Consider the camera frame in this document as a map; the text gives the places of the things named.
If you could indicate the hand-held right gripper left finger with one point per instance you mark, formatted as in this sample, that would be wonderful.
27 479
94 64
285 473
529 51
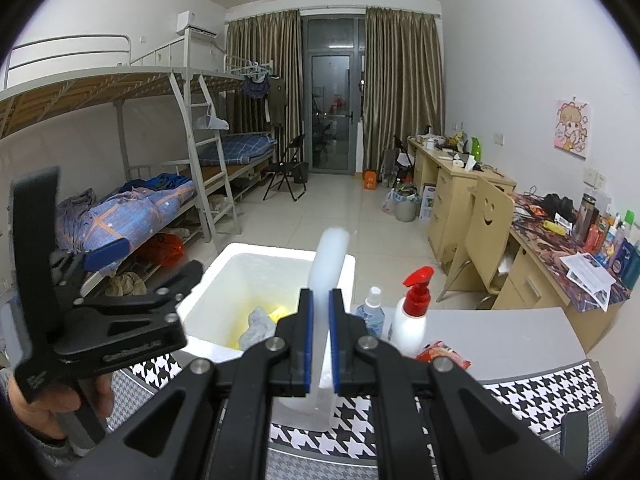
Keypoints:
308 360

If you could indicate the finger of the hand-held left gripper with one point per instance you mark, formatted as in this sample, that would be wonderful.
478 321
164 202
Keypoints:
107 256
160 292

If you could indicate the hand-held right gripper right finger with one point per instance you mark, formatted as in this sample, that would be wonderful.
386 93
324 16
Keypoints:
335 360

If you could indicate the grey cloth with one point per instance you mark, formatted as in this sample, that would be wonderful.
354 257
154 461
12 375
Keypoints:
75 205
257 325

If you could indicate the white foam box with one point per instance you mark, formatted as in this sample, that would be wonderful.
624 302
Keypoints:
240 280

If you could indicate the white foam sheet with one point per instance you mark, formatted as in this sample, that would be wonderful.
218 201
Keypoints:
327 260

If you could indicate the person's left hand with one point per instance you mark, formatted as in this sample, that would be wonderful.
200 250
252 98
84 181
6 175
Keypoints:
45 417

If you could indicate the beige crumpled cloth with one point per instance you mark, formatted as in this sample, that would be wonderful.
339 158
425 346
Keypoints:
125 285

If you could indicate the orange red bag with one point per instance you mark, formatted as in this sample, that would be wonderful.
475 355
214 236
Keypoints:
167 250

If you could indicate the clear spray bottle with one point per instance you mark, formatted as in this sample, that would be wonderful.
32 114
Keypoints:
371 315

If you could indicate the grey crumpled cloth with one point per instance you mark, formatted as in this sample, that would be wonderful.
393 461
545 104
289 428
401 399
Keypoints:
75 205

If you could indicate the white lotion bottle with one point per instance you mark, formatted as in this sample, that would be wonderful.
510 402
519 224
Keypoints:
407 327

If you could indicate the blue crumpled clothing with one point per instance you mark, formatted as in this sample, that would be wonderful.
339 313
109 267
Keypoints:
160 181

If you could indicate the red snack packet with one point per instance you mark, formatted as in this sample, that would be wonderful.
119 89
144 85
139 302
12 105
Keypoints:
442 352

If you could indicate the white metal ladder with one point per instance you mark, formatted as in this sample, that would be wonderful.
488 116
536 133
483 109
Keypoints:
193 155

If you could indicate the white bucket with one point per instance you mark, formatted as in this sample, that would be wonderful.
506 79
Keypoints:
406 207

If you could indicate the white metal bunk bed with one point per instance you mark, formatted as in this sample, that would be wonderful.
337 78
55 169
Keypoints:
235 82
75 90

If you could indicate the blue checked mattress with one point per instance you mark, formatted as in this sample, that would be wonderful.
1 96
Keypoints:
247 147

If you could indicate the white hanging bag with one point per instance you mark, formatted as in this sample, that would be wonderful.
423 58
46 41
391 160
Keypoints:
212 122

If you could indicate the black folding chair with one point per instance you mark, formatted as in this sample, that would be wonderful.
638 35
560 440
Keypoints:
397 160
285 167

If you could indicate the orange small box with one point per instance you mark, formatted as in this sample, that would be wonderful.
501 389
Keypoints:
370 180

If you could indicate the blue white carton box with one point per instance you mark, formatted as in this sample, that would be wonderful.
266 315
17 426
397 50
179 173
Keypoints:
428 200

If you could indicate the wooden chair with smiley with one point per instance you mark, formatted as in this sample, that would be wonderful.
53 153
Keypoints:
487 230

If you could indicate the light wooden desk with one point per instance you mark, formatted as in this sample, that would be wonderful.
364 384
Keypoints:
450 195

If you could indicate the houndstooth tablecloth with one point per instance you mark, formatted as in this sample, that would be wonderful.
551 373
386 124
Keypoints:
540 395

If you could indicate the dark green hanging jacket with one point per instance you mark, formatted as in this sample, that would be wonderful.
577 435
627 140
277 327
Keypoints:
276 102

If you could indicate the dark blue hanging garment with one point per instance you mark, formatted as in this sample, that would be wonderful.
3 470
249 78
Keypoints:
256 87

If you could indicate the wooden desk with printed mat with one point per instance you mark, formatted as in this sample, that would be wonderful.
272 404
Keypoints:
550 280

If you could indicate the white tissue box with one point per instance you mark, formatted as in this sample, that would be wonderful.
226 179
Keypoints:
456 160

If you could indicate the white air conditioner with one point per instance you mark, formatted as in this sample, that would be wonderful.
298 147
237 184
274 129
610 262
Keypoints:
196 24

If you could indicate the brown curtain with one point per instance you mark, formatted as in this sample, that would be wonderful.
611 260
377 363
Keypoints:
402 85
262 60

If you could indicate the green plastic bottle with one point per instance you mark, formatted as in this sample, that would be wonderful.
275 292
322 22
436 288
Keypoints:
477 149

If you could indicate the glass balcony door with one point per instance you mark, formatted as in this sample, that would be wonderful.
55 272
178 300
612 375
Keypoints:
332 100

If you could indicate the printed paper sheet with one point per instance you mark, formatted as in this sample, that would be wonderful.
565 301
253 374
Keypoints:
590 272

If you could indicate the steel thermos flask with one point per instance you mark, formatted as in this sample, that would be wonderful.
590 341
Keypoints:
586 217

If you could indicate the row of toiletry bottles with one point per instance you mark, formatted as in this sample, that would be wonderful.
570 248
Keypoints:
620 250

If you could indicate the white light switch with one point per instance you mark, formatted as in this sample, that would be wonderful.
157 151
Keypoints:
499 137

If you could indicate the white wall socket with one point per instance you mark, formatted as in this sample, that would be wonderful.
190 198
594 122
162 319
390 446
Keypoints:
595 177

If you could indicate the wall poster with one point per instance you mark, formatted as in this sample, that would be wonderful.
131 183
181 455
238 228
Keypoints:
572 127

